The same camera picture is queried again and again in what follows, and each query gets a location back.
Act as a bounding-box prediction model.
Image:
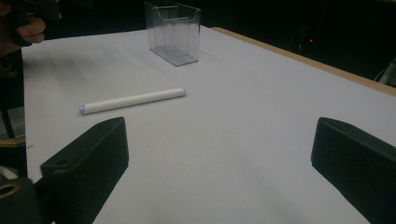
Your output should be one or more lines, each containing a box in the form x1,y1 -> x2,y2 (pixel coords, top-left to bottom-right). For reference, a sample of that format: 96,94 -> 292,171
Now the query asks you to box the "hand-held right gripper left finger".
39,116 -> 130,224

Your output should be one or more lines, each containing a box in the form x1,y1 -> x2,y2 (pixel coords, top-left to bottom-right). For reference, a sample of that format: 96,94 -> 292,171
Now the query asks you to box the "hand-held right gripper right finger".
310,117 -> 396,224

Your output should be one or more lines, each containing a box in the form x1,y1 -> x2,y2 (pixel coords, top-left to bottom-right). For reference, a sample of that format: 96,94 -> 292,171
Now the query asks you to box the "white paper-wrapped tube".
78,87 -> 187,116

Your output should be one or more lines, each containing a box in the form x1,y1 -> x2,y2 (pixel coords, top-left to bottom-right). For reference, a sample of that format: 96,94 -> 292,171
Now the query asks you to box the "clear plastic box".
143,0 -> 202,67

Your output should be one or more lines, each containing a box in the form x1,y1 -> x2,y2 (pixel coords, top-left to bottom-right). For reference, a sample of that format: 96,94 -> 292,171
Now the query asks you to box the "white cable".
374,56 -> 396,87

